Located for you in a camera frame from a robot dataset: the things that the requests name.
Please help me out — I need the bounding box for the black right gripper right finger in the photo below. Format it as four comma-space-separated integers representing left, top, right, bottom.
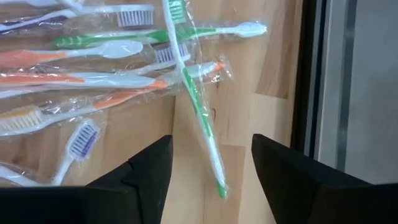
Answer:
250, 133, 398, 224

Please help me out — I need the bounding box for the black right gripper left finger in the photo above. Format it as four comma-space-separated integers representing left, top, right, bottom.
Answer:
0, 134, 174, 224

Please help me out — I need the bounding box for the green white toothbrush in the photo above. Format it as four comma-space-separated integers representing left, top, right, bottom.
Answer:
160, 0, 229, 200
52, 21, 268, 50

